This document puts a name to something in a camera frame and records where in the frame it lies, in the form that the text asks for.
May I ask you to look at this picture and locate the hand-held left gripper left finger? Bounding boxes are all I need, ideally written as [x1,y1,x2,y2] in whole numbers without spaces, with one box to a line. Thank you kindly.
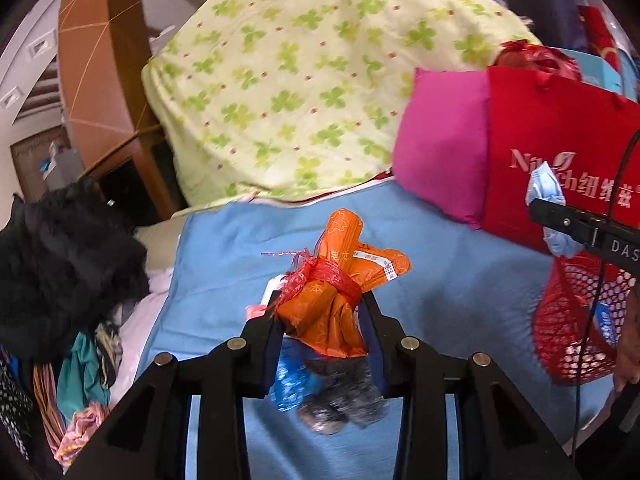
[65,292,287,480]

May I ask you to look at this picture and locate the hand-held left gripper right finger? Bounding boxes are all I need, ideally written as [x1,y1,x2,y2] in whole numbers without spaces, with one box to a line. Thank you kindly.
[359,291,583,480]

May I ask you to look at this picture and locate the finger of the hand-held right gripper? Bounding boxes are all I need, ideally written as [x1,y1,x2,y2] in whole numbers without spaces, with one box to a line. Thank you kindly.
[529,198,608,249]

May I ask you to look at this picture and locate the blue foil wrapper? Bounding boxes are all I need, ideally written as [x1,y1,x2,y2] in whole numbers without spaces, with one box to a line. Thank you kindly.
[270,344,322,413]

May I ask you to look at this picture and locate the light blue face mask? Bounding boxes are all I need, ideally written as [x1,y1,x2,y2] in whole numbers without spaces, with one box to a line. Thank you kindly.
[525,166,584,259]

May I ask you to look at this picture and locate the clear plastic wrapper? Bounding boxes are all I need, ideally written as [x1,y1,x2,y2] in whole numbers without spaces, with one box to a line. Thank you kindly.
[297,355,391,436]

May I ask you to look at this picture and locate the orange packets with red plastic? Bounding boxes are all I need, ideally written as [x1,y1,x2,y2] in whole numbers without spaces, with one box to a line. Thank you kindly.
[261,208,412,359]

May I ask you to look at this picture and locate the red mesh basket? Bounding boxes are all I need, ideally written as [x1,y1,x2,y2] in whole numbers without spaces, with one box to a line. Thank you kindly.
[532,252,638,387]

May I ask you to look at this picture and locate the person's right hand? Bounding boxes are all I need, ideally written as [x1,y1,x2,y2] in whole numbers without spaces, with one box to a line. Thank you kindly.
[614,305,640,393]

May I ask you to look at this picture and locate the white card packet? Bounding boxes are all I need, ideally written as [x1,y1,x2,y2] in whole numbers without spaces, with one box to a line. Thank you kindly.
[246,279,282,319]

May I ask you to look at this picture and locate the blue white packet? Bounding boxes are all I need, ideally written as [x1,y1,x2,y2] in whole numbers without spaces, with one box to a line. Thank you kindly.
[592,302,624,348]

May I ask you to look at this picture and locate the red printed shopping bag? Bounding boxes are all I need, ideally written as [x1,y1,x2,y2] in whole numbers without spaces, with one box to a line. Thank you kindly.
[482,65,640,257]

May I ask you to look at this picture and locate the blue blanket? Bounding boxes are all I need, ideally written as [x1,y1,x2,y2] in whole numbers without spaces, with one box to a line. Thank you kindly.
[135,180,617,480]

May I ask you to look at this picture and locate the pink pillow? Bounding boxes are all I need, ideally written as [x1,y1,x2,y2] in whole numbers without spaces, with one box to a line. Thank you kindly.
[392,67,493,231]

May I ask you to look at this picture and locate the light blue box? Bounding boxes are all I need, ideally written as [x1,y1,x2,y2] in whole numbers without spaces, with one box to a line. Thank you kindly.
[554,47,628,97]

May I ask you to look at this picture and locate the beige mattress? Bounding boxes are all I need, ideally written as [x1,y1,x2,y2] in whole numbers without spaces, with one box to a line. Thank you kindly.
[134,219,190,275]

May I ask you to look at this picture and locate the red plastic bag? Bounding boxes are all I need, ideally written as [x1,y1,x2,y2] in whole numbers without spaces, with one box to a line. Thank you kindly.
[495,40,583,83]

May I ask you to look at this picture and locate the yellow black patterned cloth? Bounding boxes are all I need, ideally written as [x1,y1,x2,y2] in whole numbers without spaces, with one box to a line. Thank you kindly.
[95,322,124,387]

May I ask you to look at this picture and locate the green cloth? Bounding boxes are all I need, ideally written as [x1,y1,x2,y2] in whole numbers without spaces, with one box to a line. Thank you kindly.
[56,332,112,412]

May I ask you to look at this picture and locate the pink orange cloth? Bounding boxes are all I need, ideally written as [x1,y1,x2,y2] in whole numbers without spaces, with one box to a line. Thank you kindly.
[54,400,112,469]

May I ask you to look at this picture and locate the dark blue bag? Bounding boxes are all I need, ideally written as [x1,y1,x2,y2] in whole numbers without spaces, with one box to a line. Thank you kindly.
[499,0,583,52]

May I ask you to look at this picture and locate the black fluffy cloth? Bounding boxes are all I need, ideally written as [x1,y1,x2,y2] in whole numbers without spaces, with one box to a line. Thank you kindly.
[0,180,152,362]

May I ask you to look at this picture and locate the striped cloth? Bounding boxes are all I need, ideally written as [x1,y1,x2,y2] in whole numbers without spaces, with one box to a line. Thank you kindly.
[31,362,67,456]

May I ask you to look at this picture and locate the black dotted cloth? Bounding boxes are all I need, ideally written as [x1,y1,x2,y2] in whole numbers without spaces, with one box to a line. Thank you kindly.
[0,352,32,461]

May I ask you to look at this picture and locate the green clover print quilt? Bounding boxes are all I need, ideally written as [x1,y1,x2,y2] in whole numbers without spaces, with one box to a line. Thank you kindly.
[141,0,543,206]

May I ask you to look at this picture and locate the wooden headboard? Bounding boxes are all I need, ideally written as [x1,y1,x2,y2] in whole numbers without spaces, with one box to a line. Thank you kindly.
[57,0,190,227]

